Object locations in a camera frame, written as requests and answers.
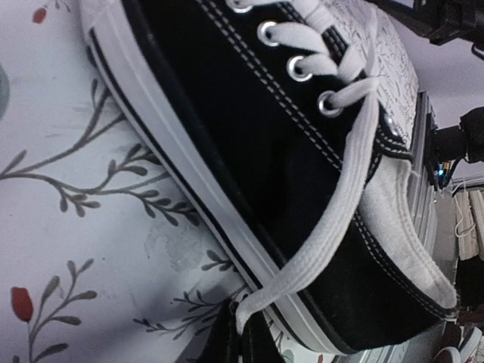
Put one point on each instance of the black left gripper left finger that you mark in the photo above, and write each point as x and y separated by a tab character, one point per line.
224	342

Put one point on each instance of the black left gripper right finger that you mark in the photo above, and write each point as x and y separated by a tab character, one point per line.
257	344

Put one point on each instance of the black canvas sneaker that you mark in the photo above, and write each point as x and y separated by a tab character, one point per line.
170	66

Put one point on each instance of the white shoelace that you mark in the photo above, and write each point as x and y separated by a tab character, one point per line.
300	144

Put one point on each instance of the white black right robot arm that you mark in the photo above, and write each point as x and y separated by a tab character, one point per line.
441	21

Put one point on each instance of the aluminium front frame rail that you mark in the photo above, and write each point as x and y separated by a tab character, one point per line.
421	194

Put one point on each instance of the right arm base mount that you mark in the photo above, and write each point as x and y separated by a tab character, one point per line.
451	145

